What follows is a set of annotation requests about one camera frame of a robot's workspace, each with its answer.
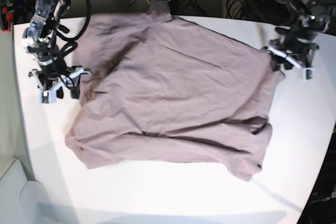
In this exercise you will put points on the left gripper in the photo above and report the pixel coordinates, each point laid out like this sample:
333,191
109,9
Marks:
299,45

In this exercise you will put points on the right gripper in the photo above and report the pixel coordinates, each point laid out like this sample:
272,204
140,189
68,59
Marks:
56,70

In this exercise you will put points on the mauve t-shirt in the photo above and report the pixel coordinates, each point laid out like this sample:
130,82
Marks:
165,89

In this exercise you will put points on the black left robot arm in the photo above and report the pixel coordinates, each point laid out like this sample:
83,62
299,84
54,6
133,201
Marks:
309,16

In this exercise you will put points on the red and black clamp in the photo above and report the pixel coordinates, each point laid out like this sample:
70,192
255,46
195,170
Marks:
7,16

